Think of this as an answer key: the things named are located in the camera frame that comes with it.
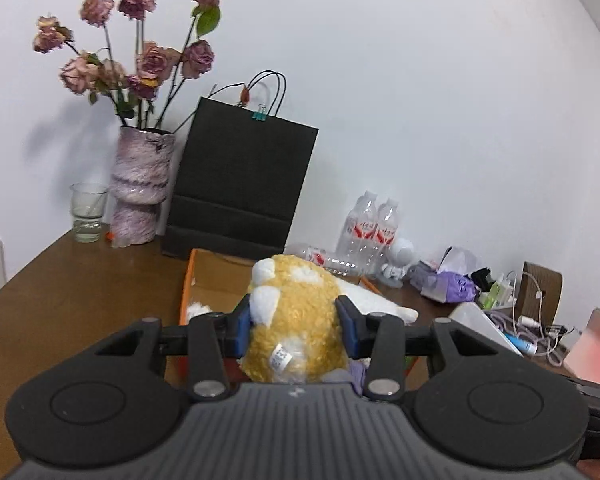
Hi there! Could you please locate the white plastic case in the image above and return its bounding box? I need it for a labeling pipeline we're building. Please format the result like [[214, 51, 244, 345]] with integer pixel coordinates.
[[447, 301, 523, 358]]

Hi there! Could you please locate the purple drawstring pouch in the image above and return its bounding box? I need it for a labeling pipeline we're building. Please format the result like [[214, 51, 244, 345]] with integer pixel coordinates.
[[325, 360, 370, 396]]

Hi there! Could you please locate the clear water bottle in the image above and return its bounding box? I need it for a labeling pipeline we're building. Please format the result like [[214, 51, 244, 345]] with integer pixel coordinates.
[[284, 242, 366, 277], [367, 197, 400, 276], [337, 190, 378, 273]]

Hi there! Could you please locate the clear glass cup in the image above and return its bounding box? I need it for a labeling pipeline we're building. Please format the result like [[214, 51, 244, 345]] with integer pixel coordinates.
[[70, 182, 110, 244]]

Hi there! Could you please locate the yellow plush toy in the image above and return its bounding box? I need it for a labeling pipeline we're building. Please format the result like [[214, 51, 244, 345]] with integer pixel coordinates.
[[237, 254, 348, 386]]

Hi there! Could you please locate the white charging cable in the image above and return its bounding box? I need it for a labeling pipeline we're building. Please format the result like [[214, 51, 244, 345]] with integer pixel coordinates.
[[500, 270, 571, 366]]

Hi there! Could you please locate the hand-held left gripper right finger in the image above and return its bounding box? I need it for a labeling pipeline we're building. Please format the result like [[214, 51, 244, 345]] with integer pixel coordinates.
[[334, 295, 498, 403]]

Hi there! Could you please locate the white plush cloth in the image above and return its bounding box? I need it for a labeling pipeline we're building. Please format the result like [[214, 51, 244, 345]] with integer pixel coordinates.
[[337, 279, 419, 324]]

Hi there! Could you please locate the black paper bag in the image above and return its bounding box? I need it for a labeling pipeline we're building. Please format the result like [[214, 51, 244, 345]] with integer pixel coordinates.
[[161, 70, 320, 261]]

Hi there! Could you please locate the brown cardboard stand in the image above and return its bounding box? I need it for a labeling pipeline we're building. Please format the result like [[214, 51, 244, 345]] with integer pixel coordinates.
[[522, 261, 563, 331]]

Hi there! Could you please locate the purple tissue pack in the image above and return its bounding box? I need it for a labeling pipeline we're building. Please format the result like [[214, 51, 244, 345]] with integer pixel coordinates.
[[410, 246, 481, 304]]

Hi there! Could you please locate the dried pink rose bouquet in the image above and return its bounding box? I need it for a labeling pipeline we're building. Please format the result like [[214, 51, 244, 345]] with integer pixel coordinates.
[[32, 0, 243, 133]]

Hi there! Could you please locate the white robot speaker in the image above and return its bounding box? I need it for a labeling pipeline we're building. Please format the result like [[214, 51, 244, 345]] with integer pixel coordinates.
[[380, 236, 416, 286]]

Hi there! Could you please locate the pink box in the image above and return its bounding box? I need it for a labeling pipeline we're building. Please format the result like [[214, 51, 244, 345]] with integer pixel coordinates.
[[562, 307, 600, 391]]

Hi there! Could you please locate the small green bottle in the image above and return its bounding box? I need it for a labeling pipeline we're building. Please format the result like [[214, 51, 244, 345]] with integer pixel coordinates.
[[480, 274, 513, 310]]

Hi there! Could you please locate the orange cardboard box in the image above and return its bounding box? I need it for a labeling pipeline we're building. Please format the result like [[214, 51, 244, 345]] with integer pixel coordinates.
[[177, 247, 416, 381]]

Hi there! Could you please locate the blue white tube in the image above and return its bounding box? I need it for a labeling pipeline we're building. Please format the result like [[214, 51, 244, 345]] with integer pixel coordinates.
[[502, 332, 537, 357]]

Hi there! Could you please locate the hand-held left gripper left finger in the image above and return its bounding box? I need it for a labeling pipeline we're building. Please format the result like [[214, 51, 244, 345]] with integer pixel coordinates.
[[92, 294, 253, 402]]

